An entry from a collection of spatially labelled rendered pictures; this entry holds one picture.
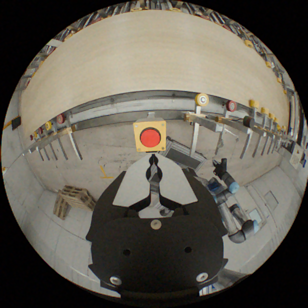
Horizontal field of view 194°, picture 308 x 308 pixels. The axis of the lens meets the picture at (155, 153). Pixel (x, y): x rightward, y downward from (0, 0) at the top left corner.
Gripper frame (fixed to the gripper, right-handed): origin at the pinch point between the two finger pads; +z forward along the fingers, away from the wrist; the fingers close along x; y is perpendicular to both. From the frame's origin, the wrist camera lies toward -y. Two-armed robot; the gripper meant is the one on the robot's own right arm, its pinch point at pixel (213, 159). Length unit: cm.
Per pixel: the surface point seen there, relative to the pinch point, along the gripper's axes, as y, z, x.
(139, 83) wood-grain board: -56, -8, -61
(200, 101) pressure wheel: -47, -8, -27
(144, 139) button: -36, -41, -56
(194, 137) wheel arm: -22.9, -3.1, -25.7
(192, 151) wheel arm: -11.4, -3.0, -25.8
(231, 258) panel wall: 225, -144, 126
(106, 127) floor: -18, 82, -134
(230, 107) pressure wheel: -47.1, -8.0, -1.9
